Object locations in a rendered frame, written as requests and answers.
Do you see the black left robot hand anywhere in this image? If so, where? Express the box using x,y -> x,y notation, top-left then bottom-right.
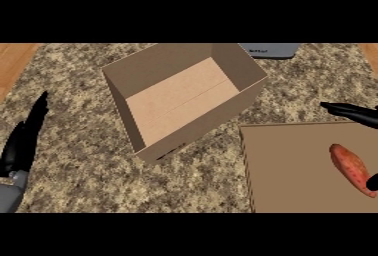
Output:
0,90 -> 50,179

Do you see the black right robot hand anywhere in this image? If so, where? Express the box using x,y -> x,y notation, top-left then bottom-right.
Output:
319,101 -> 378,192

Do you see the orange sweet potato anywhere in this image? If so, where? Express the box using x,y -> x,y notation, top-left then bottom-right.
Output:
328,143 -> 378,199

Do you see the brown flat tray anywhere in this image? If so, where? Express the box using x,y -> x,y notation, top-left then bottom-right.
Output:
238,121 -> 378,214

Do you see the open cardboard box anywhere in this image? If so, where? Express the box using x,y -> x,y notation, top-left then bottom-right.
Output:
100,43 -> 270,164

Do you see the grey flat appliance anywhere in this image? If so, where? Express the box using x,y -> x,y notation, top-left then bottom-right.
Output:
238,43 -> 303,60

